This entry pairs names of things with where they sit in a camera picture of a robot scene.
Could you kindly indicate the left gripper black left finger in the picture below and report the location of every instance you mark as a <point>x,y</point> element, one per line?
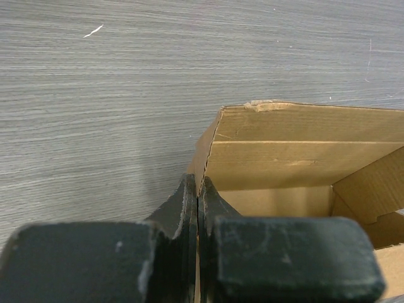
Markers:
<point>153,260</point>

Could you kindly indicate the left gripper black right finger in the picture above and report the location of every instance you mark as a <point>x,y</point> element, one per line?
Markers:
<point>282,259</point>

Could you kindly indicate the brown cardboard paper box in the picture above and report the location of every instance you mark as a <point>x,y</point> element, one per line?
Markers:
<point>271,158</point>

